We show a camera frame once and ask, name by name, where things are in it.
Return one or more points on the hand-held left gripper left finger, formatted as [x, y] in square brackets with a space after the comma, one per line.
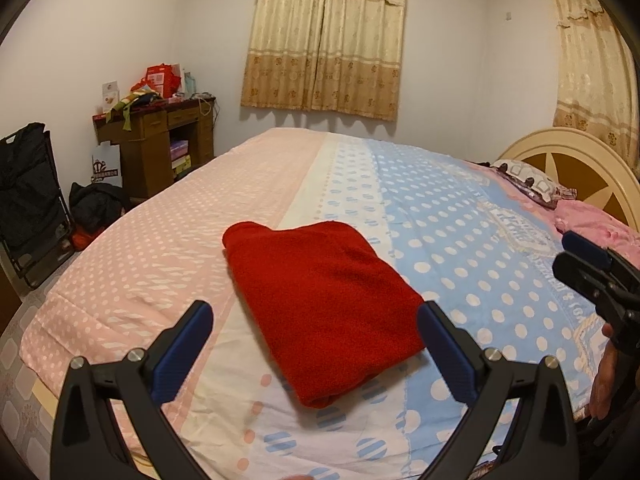
[182, 355]

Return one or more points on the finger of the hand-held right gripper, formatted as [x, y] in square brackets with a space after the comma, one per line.
[575, 272]
[585, 247]

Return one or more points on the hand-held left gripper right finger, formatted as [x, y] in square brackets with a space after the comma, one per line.
[450, 355]

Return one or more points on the red knitted sweater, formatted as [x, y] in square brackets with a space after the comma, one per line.
[325, 310]

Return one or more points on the person's right hand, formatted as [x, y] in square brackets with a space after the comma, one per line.
[605, 385]

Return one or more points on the pink folded quilt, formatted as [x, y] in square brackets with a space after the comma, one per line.
[595, 220]

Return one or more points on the patterned pillow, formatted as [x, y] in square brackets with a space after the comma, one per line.
[530, 180]

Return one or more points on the cream wooden headboard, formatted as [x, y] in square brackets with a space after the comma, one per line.
[590, 160]

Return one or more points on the polka dot bedspread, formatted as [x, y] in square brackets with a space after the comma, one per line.
[450, 210]

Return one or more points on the cream bed base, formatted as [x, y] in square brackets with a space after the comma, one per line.
[45, 392]

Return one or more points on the black bag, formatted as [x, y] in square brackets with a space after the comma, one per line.
[97, 205]

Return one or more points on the narrow beige curtain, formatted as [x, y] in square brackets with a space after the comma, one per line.
[595, 70]

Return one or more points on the brown wooden desk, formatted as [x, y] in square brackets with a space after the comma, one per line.
[145, 160]

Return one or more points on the stack of boxes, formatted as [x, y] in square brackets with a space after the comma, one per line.
[180, 155]

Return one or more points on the white paper bag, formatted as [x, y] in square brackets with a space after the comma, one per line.
[106, 165]

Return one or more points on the black folding chair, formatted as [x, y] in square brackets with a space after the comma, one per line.
[30, 195]

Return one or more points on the green striped cloth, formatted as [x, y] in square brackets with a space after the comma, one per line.
[125, 110]

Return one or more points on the white card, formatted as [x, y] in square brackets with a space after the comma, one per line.
[110, 96]

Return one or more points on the clear bottle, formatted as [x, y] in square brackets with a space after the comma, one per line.
[189, 82]

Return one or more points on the red gift bag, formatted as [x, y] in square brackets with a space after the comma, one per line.
[162, 80]

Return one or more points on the wide beige window curtain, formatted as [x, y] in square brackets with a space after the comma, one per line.
[325, 35]

